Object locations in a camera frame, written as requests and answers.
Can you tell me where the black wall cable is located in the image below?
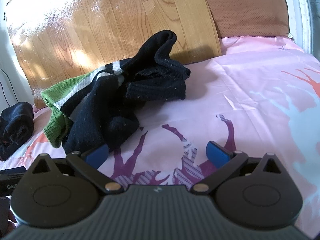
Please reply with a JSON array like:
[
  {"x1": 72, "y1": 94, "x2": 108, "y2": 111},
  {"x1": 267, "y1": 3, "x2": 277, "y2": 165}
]
[{"x1": 0, "y1": 67, "x2": 13, "y2": 108}]

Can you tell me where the brown perforated cushion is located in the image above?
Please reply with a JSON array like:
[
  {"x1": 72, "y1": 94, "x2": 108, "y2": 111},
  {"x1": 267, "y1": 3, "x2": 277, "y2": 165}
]
[{"x1": 206, "y1": 0, "x2": 290, "y2": 38}]

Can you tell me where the wood pattern vinyl sheet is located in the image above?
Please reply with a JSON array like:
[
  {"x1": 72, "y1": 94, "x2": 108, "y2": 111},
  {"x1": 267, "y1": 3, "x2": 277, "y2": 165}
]
[{"x1": 2, "y1": 0, "x2": 221, "y2": 107}]

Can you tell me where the pink deer print bedsheet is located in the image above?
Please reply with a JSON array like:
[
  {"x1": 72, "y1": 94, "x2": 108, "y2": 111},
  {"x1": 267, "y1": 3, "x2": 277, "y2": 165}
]
[{"x1": 0, "y1": 36, "x2": 320, "y2": 239}]

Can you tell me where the navy green striped knit sweater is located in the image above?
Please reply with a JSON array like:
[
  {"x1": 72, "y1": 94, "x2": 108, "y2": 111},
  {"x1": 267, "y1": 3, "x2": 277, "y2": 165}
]
[{"x1": 42, "y1": 30, "x2": 190, "y2": 153}]

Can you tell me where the dark navy folded garment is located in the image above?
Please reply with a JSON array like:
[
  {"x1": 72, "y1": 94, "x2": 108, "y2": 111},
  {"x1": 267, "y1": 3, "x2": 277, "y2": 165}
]
[{"x1": 1, "y1": 102, "x2": 34, "y2": 161}]

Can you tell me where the white window frame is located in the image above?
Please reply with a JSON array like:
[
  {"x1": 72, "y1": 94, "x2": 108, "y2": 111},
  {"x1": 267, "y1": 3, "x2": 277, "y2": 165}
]
[{"x1": 286, "y1": 0, "x2": 319, "y2": 59}]

